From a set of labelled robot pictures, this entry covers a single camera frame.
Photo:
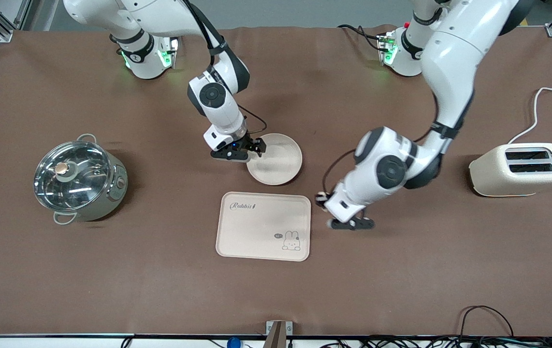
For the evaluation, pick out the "grey metal edge bracket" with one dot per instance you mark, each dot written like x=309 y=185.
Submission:
x=278 y=333

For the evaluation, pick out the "table edge rail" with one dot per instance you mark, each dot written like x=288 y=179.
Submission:
x=63 y=337

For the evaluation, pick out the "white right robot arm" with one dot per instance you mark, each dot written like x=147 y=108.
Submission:
x=218 y=96

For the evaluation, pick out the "cream tray with rabbit print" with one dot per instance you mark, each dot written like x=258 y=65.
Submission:
x=256 y=232

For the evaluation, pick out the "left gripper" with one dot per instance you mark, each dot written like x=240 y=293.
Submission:
x=319 y=202

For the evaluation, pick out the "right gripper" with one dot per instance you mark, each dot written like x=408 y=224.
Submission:
x=248 y=144

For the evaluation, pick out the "stainless steel cooking pot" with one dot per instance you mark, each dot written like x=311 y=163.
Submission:
x=111 y=193

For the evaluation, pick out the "brown table mat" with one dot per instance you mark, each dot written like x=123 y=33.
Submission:
x=160 y=270

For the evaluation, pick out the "blue round knob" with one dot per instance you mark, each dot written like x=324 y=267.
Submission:
x=233 y=343

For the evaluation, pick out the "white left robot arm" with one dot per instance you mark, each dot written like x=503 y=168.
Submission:
x=455 y=53

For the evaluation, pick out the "glass pot lid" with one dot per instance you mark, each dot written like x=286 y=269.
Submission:
x=78 y=179

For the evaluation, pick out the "round cream plate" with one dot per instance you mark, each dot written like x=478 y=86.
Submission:
x=281 y=162

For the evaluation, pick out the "cream two-slot toaster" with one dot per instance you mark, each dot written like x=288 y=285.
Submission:
x=503 y=176

